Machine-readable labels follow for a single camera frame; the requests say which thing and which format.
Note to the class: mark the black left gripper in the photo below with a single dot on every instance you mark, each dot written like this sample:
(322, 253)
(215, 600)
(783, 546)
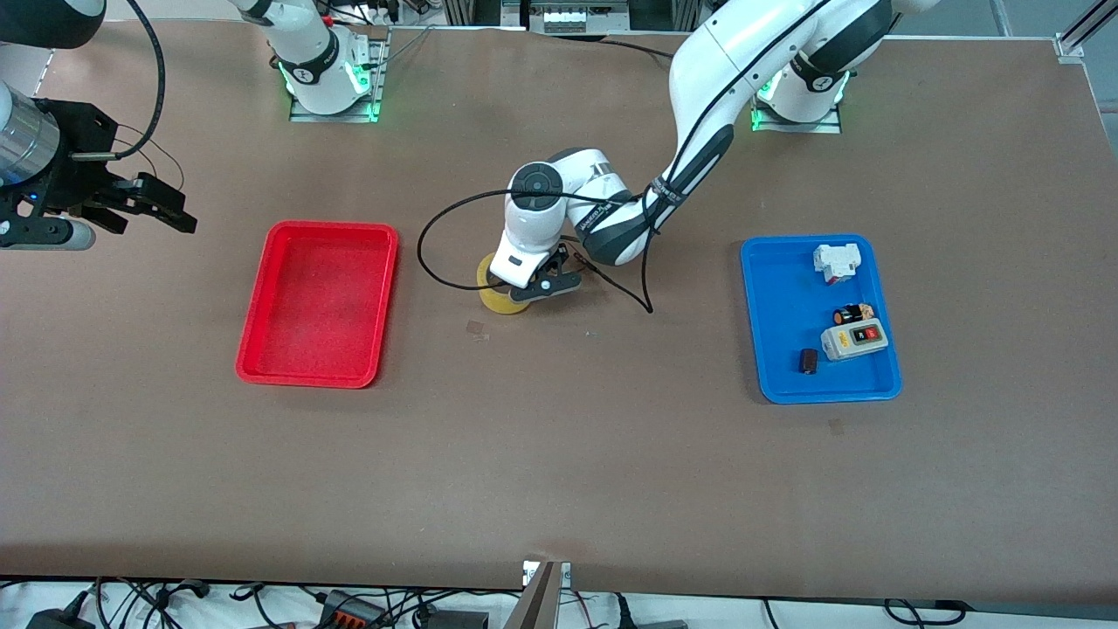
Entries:
(563, 255)

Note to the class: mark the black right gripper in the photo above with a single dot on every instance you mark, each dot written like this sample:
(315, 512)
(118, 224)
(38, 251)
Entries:
(80, 150)

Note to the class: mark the yellow clear tape roll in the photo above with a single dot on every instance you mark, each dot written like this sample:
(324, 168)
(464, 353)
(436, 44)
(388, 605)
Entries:
(493, 299)

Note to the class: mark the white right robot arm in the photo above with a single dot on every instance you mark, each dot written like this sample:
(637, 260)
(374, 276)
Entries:
(314, 61)

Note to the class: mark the clear tape scrap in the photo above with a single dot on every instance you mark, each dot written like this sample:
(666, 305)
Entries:
(476, 328)

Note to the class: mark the red plastic tray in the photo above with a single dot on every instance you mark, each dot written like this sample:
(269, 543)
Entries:
(314, 306)

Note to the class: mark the white terminal block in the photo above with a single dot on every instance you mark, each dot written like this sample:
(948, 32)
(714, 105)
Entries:
(576, 19)

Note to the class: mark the blue plastic tray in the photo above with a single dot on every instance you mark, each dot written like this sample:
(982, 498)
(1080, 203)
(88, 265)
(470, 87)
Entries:
(790, 367)

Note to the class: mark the small dark red block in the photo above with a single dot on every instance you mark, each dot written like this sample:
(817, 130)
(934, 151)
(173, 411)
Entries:
(809, 361)

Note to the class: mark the white circuit breaker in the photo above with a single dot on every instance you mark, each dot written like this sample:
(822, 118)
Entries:
(836, 260)

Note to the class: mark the black cylindrical battery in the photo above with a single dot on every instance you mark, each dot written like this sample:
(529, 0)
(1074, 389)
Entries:
(849, 314)

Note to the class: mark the black box under table edge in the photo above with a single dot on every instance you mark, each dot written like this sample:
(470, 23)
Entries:
(463, 620)

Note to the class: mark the black orange power strip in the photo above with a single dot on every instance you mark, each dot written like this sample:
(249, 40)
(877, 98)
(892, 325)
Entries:
(349, 611)

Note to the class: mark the black power adapter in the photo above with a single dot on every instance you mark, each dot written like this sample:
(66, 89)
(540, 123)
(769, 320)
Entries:
(57, 620)

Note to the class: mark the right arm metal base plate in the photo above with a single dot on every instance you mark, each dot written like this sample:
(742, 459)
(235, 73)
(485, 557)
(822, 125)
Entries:
(301, 116)

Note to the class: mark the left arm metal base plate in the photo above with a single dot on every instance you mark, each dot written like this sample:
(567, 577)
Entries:
(825, 128)

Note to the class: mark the grey push-button switch box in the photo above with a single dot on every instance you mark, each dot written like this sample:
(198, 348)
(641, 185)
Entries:
(854, 341)

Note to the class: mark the aluminium frame profile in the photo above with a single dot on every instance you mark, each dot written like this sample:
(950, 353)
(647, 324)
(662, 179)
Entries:
(1079, 35)

